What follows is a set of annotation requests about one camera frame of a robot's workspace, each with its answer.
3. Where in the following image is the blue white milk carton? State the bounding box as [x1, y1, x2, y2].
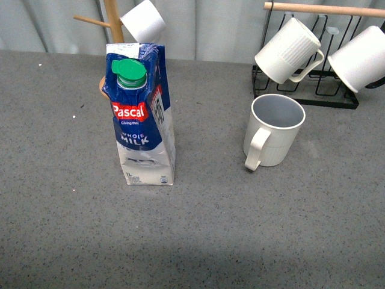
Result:
[102, 43, 176, 185]

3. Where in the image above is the cream ribbed mug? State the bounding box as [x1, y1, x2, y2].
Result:
[243, 94, 306, 171]
[254, 17, 324, 84]

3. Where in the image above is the small white cup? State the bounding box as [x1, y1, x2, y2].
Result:
[120, 1, 166, 43]

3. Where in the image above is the wooden mug tree stand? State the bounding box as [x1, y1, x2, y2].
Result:
[73, 0, 126, 99]

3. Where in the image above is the cream ribbed hanging mug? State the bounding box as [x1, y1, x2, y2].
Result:
[254, 17, 324, 84]

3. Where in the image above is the cream plain hanging mug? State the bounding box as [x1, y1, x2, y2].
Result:
[327, 26, 384, 93]

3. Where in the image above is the black wire mug rack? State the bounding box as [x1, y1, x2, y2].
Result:
[251, 1, 385, 110]

